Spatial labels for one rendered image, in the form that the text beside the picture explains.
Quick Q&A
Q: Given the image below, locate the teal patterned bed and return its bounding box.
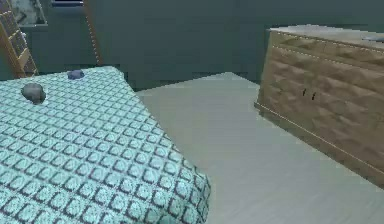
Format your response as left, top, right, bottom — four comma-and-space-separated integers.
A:
0, 65, 212, 224

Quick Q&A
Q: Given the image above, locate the blue-grey small lump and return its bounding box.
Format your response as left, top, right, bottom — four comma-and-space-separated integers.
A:
66, 69, 86, 81

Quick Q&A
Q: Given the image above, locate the brown wooden cupboard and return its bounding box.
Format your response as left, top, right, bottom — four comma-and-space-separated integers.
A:
254, 24, 384, 190

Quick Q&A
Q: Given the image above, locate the grey round lump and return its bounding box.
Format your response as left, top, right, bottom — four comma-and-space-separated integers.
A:
20, 82, 47, 106

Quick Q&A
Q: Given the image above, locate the dark window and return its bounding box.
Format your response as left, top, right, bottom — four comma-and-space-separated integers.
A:
50, 0, 84, 8

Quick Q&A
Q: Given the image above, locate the wooden slatted headboard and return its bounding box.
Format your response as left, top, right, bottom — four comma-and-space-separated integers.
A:
0, 0, 40, 79

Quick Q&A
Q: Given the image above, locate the grey flat object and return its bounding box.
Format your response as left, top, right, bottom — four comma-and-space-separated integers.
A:
362, 35, 384, 43

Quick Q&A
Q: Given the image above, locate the orange wooden post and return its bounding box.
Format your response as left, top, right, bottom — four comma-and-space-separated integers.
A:
82, 0, 105, 66

